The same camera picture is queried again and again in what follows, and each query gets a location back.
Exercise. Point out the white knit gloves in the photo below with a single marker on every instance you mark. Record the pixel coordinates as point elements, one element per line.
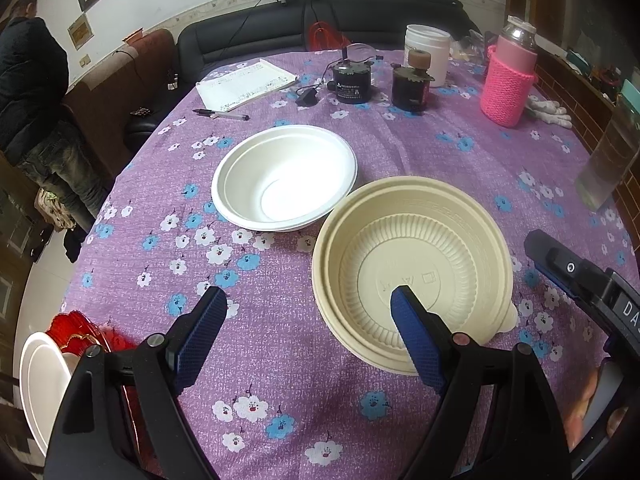
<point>550,110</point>

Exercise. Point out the wooden glass-panel doors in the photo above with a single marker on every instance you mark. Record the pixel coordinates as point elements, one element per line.
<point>10,220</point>

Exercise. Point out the white disposable plate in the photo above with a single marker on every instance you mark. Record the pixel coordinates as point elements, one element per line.
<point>42,390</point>

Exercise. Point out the small framed wall picture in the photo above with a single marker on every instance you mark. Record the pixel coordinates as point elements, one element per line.
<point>81,32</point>

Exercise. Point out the stool with patterned cover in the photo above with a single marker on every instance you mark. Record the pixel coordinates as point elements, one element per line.
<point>52,210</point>

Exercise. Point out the black round motor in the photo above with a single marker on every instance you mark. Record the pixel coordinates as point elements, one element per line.
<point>350,85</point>

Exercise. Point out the clear plastic tumbler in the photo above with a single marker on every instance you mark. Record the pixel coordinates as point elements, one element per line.
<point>607,160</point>

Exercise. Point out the black remote control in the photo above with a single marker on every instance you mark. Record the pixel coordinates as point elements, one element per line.
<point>141,111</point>

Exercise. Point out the white disposable bowl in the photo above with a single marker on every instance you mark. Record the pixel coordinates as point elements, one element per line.
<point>272,230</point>
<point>285,180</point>

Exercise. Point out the large red glass plate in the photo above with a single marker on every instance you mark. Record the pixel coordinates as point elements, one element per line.
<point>75,322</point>

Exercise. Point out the clear plastic bag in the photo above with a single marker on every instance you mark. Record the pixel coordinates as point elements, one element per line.
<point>467,45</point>

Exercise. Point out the brown armchair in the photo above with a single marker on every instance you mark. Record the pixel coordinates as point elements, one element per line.
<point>140,70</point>

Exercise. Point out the small red glass plate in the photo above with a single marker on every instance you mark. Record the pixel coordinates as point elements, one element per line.
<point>82,342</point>

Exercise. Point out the wall socket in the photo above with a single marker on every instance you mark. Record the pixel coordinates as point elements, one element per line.
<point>86,60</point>

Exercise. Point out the red plastic bag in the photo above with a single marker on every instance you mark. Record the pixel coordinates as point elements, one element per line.
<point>327,37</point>

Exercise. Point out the dark jar with cork lid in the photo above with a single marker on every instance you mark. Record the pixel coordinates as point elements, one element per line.
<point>410,90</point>

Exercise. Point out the black power adapter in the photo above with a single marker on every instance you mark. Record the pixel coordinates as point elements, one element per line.
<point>306,97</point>

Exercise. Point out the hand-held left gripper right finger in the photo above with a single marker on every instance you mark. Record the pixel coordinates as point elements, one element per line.
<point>415,340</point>

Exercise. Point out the white notebook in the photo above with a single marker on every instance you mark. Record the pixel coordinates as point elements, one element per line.
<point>245,85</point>

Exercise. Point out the black leather sofa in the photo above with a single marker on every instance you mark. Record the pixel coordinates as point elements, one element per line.
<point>240,35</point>

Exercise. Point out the person's right hand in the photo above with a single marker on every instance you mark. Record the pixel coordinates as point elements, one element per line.
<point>595,400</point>

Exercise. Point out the beige plastic bowl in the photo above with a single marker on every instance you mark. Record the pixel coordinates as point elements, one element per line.
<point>400,240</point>

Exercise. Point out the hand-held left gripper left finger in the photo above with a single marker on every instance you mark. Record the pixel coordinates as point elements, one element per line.
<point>200,340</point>

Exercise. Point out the purple floral tablecloth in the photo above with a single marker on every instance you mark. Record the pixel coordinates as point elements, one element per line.
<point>280,410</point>

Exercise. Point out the black pen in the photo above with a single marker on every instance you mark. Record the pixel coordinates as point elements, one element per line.
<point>222,115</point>

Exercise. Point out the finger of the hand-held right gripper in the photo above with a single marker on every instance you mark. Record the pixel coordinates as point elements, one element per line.
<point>560,265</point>

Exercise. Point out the white plastic jar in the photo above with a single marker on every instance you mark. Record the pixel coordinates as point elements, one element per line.
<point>430,40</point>

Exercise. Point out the bottle with pink knitted sleeve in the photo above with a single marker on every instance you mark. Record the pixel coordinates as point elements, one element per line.
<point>507,85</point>

